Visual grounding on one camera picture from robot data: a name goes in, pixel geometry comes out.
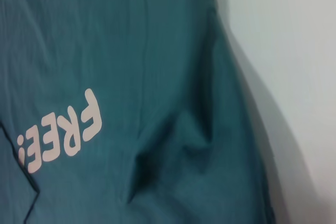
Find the blue shirt with FREE print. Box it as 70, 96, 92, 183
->
0, 0, 279, 224

